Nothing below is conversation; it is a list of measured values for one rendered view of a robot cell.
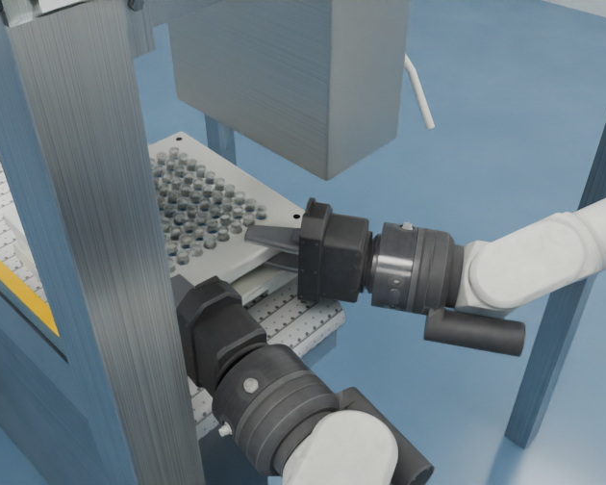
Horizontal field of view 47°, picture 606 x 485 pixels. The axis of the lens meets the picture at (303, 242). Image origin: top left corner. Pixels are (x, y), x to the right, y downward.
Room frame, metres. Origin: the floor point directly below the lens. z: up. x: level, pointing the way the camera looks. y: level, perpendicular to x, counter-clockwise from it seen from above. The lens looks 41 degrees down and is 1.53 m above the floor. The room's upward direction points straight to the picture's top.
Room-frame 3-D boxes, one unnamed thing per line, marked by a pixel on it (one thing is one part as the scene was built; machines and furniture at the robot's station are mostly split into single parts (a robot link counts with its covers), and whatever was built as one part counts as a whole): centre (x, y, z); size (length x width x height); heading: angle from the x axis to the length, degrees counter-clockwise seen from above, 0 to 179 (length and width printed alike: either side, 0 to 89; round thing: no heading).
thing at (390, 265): (0.54, -0.06, 1.03); 0.12 x 0.10 x 0.13; 78
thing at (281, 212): (0.60, 0.16, 1.04); 0.25 x 0.24 x 0.02; 134
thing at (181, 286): (0.47, 0.11, 1.06); 0.06 x 0.03 x 0.02; 38
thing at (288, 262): (0.56, 0.03, 1.02); 0.06 x 0.03 x 0.02; 78
